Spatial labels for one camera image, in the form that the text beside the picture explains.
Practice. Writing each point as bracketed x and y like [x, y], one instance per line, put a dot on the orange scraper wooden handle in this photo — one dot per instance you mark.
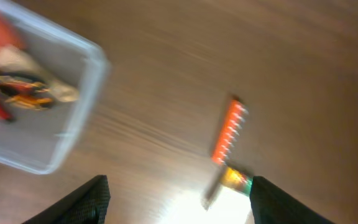
[14, 60]

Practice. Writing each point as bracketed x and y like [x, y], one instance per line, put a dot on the orange screwdriver bit holder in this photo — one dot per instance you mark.
[233, 119]

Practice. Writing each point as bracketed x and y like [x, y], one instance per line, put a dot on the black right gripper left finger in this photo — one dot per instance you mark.
[88, 204]

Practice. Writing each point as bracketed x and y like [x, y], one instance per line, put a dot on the clear plastic container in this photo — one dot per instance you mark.
[38, 141]

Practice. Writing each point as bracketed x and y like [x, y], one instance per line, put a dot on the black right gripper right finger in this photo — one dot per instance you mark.
[272, 205]

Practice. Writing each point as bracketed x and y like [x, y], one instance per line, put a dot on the yellow black needle-nose pliers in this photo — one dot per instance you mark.
[25, 90]

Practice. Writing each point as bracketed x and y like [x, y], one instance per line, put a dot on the clear box coloured wall plugs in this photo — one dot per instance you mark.
[226, 201]

